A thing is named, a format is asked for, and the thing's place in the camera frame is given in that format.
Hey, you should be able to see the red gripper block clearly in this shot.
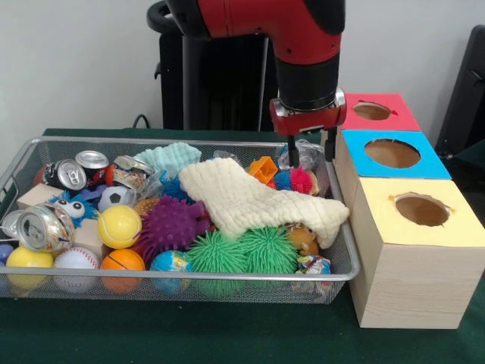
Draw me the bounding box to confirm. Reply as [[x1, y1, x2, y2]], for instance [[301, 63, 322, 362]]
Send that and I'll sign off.
[[270, 89, 348, 168]]

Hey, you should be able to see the cream muslin cloth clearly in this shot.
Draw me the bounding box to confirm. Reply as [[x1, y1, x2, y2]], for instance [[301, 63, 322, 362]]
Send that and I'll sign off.
[[178, 157, 351, 249]]

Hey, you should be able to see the brown teddy toy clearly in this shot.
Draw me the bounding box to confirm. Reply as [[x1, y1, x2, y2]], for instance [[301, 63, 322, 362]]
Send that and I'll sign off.
[[288, 224, 321, 257]]

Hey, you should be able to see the green spiky ball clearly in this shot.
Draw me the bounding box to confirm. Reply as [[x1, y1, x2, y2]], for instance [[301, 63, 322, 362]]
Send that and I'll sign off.
[[239, 225, 299, 275], [186, 230, 249, 297]]

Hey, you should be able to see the shallow clear mesh bin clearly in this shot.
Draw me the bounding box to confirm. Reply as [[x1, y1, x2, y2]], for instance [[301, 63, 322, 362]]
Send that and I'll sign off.
[[0, 136, 361, 304]]

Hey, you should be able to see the wooden box with three holes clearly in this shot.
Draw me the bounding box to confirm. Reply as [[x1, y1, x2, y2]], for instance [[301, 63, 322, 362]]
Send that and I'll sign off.
[[324, 93, 485, 330]]

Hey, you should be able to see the orange plastic toy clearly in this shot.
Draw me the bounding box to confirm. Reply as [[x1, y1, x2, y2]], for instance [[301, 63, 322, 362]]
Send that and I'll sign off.
[[249, 155, 280, 185]]

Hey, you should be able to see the purple spiky ball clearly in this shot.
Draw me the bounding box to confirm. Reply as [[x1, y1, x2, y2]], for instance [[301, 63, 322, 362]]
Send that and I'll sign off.
[[136, 196, 211, 262]]

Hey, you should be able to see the black chair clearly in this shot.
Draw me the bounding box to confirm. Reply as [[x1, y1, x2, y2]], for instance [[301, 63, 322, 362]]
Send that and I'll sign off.
[[436, 25, 485, 164]]

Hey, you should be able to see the yellow tennis ball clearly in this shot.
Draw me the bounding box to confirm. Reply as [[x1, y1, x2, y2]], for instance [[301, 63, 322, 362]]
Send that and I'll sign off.
[[97, 204, 142, 249]]

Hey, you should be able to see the orange basketball toy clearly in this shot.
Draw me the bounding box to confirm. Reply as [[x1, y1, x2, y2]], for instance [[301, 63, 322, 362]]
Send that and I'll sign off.
[[101, 249, 146, 295]]

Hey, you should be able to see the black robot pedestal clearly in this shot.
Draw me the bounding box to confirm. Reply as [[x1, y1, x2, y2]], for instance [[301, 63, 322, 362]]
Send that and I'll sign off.
[[148, 0, 285, 131]]

